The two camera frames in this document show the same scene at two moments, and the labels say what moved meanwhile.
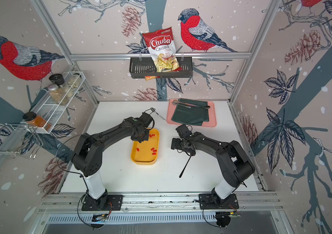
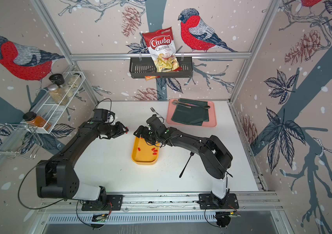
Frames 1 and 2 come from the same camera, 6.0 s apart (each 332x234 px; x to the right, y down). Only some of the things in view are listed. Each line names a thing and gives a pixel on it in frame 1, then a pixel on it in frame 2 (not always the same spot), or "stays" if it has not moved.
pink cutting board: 211,123 stays
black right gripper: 176,141 → 144,130
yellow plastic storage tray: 146,152 stays
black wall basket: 140,67 stays
